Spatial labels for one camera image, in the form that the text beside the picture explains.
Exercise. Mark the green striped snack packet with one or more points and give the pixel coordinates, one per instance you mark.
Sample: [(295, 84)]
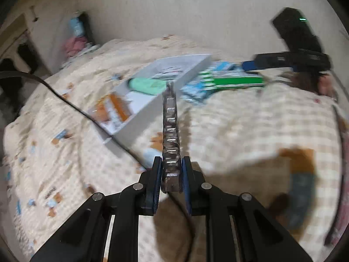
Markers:
[(237, 82)]

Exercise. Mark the blue tissue pack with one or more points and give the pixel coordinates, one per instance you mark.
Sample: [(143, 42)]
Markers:
[(76, 26)]

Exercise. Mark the blue striped snack packet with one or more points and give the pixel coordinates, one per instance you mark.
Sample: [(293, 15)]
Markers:
[(225, 66), (196, 94)]

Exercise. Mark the mint green packet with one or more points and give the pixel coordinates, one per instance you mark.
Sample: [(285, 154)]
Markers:
[(147, 86)]

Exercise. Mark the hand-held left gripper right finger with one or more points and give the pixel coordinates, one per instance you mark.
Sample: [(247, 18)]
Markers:
[(186, 191)]

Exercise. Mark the person's right hand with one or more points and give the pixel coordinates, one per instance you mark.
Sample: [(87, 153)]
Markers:
[(324, 84)]

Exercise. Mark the white cardboard box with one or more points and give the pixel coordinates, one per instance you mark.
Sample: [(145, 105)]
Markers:
[(141, 102)]

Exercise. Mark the pink towel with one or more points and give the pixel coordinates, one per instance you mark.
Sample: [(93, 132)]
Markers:
[(73, 45)]

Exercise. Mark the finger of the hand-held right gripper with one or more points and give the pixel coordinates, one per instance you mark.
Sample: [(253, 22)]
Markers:
[(249, 65)]

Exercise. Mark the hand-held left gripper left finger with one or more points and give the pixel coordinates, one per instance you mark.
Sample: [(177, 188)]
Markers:
[(156, 188)]

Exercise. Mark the orange snack packet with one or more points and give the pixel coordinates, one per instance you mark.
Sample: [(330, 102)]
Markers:
[(117, 112)]

